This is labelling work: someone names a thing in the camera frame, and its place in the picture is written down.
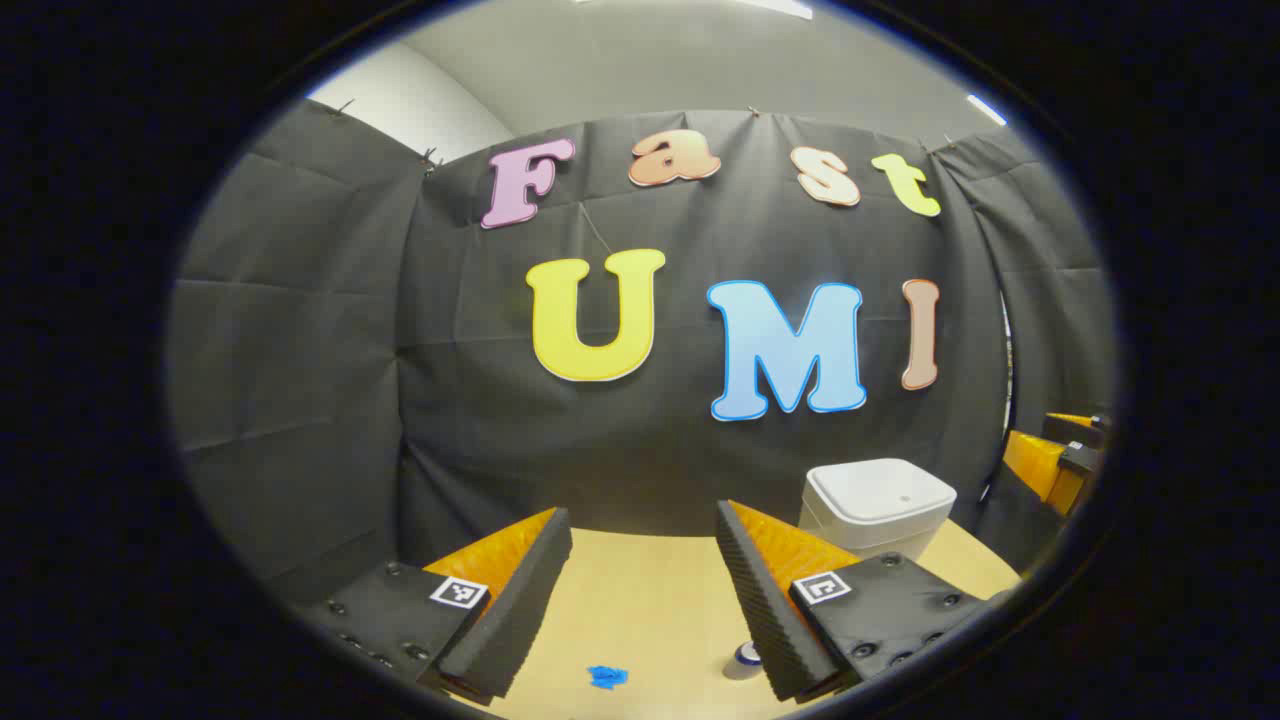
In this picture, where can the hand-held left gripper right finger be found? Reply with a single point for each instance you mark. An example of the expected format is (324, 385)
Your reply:
(765, 620)

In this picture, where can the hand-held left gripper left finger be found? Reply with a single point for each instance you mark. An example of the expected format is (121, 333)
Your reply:
(520, 610)

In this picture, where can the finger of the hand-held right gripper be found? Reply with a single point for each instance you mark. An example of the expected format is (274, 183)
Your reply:
(1040, 465)
(1078, 427)

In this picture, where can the blue pop can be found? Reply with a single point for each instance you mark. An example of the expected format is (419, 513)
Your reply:
(742, 662)

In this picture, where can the blue paper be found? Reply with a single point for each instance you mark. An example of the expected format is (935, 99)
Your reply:
(606, 677)

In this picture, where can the white desktop garbage bin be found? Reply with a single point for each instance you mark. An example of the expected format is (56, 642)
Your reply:
(875, 505)

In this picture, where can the light wooden desktop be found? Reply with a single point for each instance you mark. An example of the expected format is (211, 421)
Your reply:
(650, 600)

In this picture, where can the black backdrop cloth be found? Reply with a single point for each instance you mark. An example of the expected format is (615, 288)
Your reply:
(620, 450)

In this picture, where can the ceiling light strip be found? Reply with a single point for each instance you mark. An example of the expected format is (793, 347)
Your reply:
(986, 109)
(775, 7)

